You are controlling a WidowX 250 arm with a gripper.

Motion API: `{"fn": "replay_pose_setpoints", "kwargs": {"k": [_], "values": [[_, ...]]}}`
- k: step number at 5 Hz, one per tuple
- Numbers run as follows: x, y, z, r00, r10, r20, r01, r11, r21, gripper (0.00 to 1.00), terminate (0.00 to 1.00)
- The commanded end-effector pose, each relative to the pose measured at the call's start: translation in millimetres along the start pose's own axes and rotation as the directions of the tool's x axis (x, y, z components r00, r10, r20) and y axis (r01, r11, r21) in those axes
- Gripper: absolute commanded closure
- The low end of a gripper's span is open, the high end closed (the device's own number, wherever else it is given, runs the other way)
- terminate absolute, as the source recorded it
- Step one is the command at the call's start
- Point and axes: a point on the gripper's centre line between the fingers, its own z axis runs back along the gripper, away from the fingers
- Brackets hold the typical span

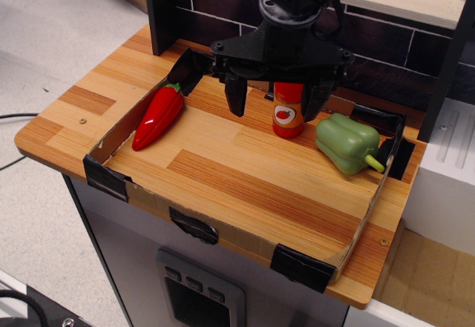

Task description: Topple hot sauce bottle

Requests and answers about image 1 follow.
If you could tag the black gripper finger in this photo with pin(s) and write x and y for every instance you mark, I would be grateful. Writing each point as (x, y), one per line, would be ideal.
(314, 97)
(236, 92)

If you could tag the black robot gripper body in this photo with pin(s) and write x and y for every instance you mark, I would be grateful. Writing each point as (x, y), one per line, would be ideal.
(281, 54)

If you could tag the red hot sauce bottle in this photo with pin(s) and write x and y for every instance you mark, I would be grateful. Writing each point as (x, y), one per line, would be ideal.
(287, 119)

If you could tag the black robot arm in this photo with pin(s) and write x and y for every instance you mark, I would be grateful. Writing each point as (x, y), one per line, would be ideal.
(297, 14)

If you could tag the taped cardboard fence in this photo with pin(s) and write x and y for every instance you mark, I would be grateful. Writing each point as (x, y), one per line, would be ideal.
(233, 183)

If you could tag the green toy bell pepper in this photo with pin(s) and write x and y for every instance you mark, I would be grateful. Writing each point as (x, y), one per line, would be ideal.
(350, 145)

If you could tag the red toy chili pepper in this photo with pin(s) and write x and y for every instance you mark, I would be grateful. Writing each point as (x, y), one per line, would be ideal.
(164, 108)

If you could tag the dark brick backsplash panel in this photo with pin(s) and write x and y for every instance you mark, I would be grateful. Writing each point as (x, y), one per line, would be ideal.
(401, 56)

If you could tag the white toy sink unit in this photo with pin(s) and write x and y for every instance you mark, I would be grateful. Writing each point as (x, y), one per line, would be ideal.
(441, 203)

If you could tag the grey toy oven panel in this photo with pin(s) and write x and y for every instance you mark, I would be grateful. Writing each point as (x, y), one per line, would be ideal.
(196, 296)

